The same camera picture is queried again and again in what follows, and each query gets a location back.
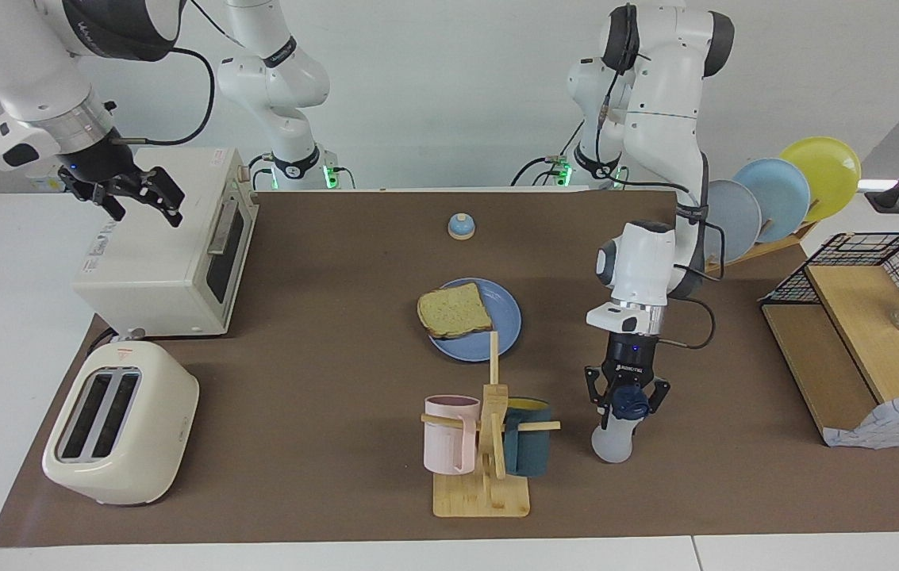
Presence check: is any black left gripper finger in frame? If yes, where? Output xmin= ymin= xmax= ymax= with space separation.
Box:
xmin=641 ymin=379 xmax=670 ymax=417
xmin=584 ymin=365 xmax=617 ymax=415

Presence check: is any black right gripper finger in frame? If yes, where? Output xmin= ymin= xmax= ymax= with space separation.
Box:
xmin=72 ymin=182 xmax=126 ymax=221
xmin=128 ymin=167 xmax=184 ymax=228

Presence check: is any seasoning bottle with blue cap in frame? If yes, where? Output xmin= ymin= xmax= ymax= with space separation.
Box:
xmin=592 ymin=386 xmax=651 ymax=464

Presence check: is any toasted bread slice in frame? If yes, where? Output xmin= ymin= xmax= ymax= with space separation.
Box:
xmin=417 ymin=282 xmax=494 ymax=339

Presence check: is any blue round plate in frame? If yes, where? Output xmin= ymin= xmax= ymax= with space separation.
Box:
xmin=427 ymin=278 xmax=523 ymax=363

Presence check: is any grey plate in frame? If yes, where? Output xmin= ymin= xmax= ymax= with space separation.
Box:
xmin=705 ymin=179 xmax=763 ymax=264

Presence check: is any wooden plate rack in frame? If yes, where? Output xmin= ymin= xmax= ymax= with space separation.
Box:
xmin=703 ymin=220 xmax=819 ymax=275

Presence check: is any light blue plate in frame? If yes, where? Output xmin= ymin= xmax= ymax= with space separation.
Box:
xmin=733 ymin=158 xmax=812 ymax=243

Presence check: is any yellow plate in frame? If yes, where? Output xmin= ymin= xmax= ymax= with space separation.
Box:
xmin=779 ymin=136 xmax=863 ymax=224

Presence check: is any white toaster oven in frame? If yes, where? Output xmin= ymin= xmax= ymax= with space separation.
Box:
xmin=72 ymin=147 xmax=259 ymax=338

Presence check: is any dark green mug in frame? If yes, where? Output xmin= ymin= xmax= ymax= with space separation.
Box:
xmin=503 ymin=397 xmax=553 ymax=478

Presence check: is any wooden mug rack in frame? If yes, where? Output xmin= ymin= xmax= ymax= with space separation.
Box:
xmin=421 ymin=331 xmax=561 ymax=519

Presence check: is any pink mug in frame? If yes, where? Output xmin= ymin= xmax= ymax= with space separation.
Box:
xmin=424 ymin=395 xmax=482 ymax=475

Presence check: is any cream two-slot toaster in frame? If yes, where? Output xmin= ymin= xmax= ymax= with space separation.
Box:
xmin=42 ymin=341 xmax=200 ymax=507

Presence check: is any brown table mat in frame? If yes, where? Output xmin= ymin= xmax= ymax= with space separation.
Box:
xmin=0 ymin=189 xmax=899 ymax=548

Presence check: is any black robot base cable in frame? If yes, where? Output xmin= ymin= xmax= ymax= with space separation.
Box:
xmin=247 ymin=153 xmax=277 ymax=191
xmin=511 ymin=123 xmax=583 ymax=188

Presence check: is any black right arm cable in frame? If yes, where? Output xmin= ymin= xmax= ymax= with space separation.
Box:
xmin=109 ymin=46 xmax=215 ymax=148

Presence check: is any appliance power cord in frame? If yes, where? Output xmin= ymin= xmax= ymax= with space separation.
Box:
xmin=86 ymin=325 xmax=144 ymax=354

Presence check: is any wooden shelf with wire mesh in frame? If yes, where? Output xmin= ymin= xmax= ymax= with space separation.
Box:
xmin=759 ymin=232 xmax=899 ymax=446

